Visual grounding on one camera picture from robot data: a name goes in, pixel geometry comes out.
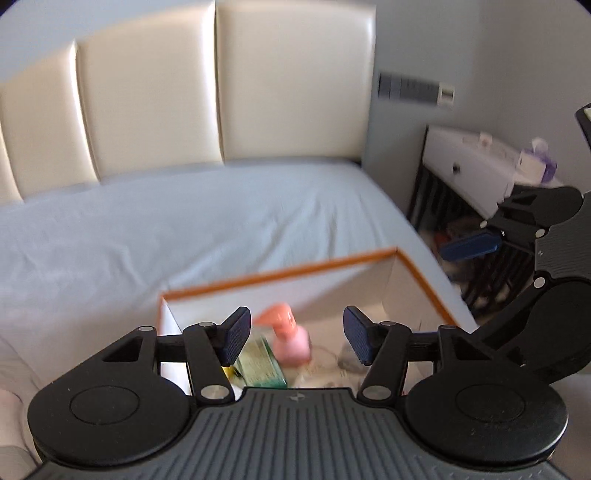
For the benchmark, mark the white nightstand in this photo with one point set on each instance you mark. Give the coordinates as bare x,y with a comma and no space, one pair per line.
466,170

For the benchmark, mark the bed with grey sheet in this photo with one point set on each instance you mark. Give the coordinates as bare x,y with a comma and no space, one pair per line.
184,230

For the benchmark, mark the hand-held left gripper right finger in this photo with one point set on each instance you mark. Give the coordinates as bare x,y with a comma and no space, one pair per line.
358,334

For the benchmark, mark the green bottle with gold cap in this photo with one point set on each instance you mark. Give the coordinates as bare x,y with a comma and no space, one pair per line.
261,364

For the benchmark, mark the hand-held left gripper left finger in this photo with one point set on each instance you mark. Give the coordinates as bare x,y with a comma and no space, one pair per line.
235,337

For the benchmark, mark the black slatted rack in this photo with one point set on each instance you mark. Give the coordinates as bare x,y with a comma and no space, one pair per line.
461,277

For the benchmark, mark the grey wall switch panel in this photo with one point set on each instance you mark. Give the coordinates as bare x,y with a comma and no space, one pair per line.
408,87

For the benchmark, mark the pink pump bottle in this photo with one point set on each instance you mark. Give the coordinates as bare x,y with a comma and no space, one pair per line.
291,344

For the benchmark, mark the orange cardboard box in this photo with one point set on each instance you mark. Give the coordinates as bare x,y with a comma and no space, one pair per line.
295,277

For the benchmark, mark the cream padded headboard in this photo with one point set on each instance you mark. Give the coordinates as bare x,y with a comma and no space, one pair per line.
184,92

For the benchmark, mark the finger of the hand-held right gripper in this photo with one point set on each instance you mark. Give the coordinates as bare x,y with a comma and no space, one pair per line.
512,318
468,245

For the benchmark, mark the white cloth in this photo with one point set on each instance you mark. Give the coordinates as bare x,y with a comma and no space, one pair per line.
14,392

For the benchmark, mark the white purple tissue box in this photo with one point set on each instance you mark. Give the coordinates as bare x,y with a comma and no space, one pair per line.
538,161

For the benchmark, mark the white wall thermostat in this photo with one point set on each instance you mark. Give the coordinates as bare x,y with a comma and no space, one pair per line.
447,94

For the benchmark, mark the yellow small box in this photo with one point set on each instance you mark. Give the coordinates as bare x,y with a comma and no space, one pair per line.
228,372

